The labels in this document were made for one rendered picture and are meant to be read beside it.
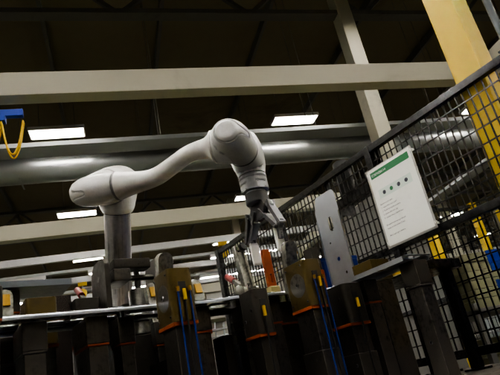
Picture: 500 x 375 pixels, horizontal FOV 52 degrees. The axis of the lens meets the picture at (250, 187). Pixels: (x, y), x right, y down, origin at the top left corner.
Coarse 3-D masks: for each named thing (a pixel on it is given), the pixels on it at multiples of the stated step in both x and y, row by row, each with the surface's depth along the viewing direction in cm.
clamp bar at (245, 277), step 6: (234, 246) 167; (240, 246) 165; (246, 246) 166; (234, 252) 166; (240, 252) 168; (234, 258) 166; (240, 258) 166; (246, 258) 166; (240, 264) 164; (246, 264) 165; (240, 270) 163; (246, 270) 165; (240, 276) 163; (246, 276) 164; (240, 282) 162; (246, 282) 162; (252, 282) 162; (246, 288) 160; (252, 288) 162
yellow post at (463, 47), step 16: (432, 0) 177; (448, 0) 172; (464, 0) 176; (432, 16) 177; (448, 16) 172; (464, 16) 170; (448, 32) 171; (464, 32) 166; (448, 48) 171; (464, 48) 166; (480, 48) 166; (448, 64) 171; (464, 64) 166; (480, 64) 161; (480, 80) 161; (464, 96) 165; (480, 112) 160; (496, 112) 155; (496, 128) 155; (496, 144) 155; (496, 176) 155
